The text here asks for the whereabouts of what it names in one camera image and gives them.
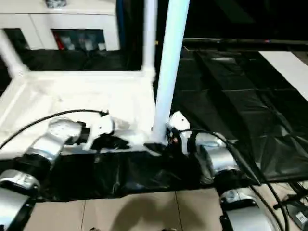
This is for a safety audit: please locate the white plastic table leg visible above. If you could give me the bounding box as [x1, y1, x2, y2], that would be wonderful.
[143, 0, 158, 80]
[151, 0, 191, 145]
[0, 30, 31, 78]

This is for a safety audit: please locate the black glossy mat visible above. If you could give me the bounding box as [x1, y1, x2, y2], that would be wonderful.
[0, 47, 308, 202]

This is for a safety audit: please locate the long black bar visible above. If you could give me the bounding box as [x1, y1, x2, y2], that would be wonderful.
[182, 37, 308, 45]

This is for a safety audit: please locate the white cabinet with glass doors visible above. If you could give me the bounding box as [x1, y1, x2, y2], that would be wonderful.
[0, 0, 121, 51]

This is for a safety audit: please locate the white flat board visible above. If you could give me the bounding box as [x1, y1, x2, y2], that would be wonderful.
[258, 51, 308, 101]

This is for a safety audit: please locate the black floor stand leg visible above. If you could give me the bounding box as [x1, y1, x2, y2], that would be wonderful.
[273, 201, 301, 210]

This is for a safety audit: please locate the dark object on cabinet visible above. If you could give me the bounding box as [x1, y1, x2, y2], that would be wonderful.
[45, 0, 67, 8]

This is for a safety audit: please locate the grey power adapter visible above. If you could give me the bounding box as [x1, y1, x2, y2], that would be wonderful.
[290, 204, 308, 227]

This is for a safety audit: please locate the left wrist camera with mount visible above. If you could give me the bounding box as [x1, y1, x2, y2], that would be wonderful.
[85, 114, 115, 150]

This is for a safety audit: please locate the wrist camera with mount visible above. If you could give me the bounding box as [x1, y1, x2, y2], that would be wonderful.
[166, 111, 191, 154]
[85, 114, 115, 150]

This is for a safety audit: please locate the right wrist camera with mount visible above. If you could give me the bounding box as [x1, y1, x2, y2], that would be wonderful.
[166, 111, 191, 154]

